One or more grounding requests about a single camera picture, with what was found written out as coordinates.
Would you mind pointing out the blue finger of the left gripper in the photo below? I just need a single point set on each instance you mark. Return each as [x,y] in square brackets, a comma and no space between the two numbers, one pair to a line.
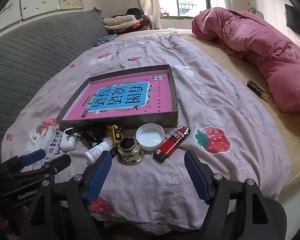
[48,169]
[17,163]

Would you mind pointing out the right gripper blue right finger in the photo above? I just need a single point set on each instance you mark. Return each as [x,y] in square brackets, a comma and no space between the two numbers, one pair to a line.
[201,177]

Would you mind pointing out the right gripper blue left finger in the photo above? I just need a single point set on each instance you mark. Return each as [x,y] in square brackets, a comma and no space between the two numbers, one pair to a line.
[95,176]

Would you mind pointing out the small white pill bottle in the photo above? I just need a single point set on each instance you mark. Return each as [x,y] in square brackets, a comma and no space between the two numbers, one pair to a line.
[93,154]

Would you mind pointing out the white earbuds case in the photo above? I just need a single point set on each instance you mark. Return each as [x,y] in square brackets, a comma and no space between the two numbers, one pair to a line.
[69,140]

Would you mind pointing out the black yellow digital watch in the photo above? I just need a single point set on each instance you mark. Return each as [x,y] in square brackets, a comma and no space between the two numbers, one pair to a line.
[93,135]

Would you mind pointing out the red black lighter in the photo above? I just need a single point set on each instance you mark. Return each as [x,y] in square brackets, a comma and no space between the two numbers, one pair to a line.
[171,144]

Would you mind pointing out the white plastic jar lid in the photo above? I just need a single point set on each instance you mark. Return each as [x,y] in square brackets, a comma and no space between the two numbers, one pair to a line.
[150,136]

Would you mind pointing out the pink strawberry print blanket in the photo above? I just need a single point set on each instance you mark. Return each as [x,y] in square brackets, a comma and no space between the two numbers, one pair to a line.
[177,85]

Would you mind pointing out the grey shallow cardboard box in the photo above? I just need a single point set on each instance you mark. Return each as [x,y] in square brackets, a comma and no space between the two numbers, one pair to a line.
[166,119]

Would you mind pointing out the pink Chinese workbook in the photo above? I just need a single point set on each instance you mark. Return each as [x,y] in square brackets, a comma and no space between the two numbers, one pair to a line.
[124,96]

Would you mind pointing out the grey quilted headboard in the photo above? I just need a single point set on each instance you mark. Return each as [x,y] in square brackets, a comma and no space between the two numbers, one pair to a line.
[33,53]

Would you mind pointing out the beige bed sheet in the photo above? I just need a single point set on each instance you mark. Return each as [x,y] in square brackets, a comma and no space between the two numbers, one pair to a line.
[287,123]

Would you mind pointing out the dark patterned cloth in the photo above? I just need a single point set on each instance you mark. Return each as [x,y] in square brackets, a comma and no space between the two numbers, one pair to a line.
[104,40]

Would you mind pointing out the rose pink quilt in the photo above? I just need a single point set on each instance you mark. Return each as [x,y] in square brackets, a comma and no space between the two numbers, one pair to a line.
[247,36]

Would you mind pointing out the stack of folded clothes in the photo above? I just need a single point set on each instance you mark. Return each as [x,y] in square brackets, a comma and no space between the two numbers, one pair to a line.
[133,20]

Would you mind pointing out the cream curtain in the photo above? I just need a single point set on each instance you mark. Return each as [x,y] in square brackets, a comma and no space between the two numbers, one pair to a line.
[151,9]

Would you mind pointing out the wall mounted black television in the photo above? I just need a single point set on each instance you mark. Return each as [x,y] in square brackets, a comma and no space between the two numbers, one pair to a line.
[292,18]

